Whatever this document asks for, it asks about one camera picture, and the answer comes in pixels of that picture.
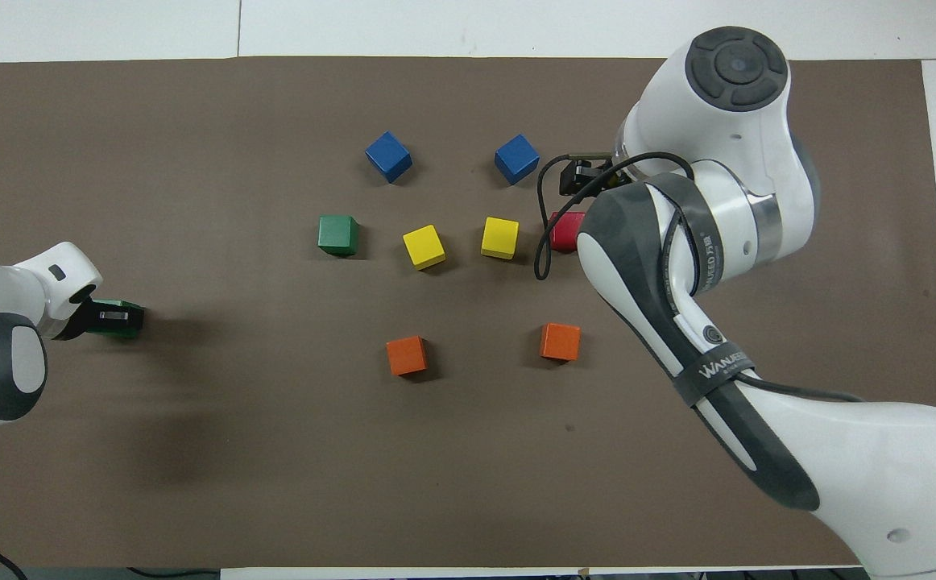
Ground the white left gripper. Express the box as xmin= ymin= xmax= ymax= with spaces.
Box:
xmin=13 ymin=242 xmax=146 ymax=341

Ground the green wooden block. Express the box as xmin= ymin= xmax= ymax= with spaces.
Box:
xmin=317 ymin=214 xmax=360 ymax=258
xmin=85 ymin=299 xmax=144 ymax=340

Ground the red wooden block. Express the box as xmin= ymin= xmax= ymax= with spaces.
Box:
xmin=548 ymin=211 xmax=590 ymax=255

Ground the blue wooden block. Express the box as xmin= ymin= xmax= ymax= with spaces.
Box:
xmin=365 ymin=131 xmax=413 ymax=184
xmin=494 ymin=134 xmax=540 ymax=186

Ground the yellow wooden block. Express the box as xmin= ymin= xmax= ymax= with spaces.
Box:
xmin=481 ymin=217 xmax=520 ymax=260
xmin=402 ymin=225 xmax=447 ymax=271

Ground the orange wooden block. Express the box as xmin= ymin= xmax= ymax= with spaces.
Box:
xmin=386 ymin=335 xmax=428 ymax=377
xmin=540 ymin=322 xmax=582 ymax=363

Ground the brown table mat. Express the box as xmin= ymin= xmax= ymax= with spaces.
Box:
xmin=0 ymin=56 xmax=936 ymax=569

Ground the black floor cable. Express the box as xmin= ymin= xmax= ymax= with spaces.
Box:
xmin=126 ymin=566 xmax=219 ymax=578

